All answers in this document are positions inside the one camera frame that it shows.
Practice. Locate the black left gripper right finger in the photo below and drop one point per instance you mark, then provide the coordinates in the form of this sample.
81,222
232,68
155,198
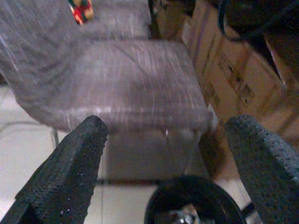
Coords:
261,168

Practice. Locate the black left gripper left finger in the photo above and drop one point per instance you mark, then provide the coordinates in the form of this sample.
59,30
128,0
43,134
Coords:
65,168

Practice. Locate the black round rubbish bin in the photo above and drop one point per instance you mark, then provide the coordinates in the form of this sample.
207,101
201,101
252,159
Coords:
163,196

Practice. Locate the brown printed cardboard box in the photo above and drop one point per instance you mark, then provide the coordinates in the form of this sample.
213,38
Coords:
233,77
170,18

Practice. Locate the grey crosshatch fabric chair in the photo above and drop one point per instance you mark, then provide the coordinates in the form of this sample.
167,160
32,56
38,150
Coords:
130,84
116,21

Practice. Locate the red plush toy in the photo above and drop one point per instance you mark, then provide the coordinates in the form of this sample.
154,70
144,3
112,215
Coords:
81,11

